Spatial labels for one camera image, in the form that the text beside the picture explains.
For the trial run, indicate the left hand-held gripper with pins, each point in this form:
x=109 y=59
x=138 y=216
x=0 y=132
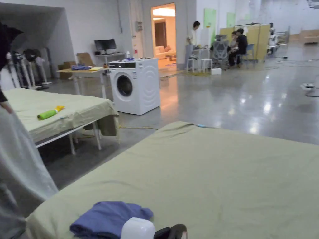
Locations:
x=138 y=229

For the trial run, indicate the bed with pale green sheet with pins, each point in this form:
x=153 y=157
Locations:
x=199 y=174

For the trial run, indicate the dark blue garment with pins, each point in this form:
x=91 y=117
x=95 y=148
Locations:
x=107 y=219

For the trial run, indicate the white washing machine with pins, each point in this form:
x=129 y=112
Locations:
x=139 y=84

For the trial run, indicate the folding bed with green sheet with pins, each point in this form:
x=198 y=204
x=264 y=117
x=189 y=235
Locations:
x=74 y=109

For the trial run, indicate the white box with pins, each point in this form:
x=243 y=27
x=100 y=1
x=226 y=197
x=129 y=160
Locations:
x=216 y=71

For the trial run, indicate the green rolled cloth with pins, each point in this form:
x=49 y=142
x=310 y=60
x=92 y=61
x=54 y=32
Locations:
x=46 y=114

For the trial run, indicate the beige sofa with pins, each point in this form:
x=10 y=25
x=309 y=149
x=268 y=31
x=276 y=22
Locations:
x=160 y=51

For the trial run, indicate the group of people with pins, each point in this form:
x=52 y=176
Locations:
x=239 y=44

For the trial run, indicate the brown carton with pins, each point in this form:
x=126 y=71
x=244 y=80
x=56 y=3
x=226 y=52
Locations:
x=66 y=69
x=84 y=58

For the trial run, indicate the desk with black monitor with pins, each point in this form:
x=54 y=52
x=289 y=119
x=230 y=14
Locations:
x=106 y=44

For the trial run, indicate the white robot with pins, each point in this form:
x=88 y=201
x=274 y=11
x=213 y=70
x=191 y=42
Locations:
x=272 y=37

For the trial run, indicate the row of standing fans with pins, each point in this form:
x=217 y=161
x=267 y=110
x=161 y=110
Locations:
x=32 y=64

